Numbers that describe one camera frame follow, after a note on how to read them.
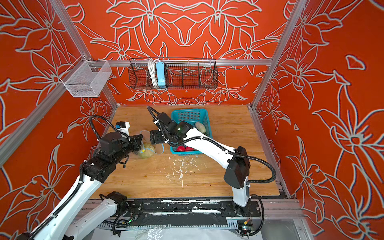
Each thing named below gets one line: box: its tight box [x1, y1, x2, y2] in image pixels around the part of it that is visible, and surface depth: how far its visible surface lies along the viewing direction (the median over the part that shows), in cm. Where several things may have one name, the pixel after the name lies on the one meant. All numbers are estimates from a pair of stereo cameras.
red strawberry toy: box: [176, 145, 186, 152], surface depth 91 cm
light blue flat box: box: [156, 62, 166, 89], surface depth 91 cm
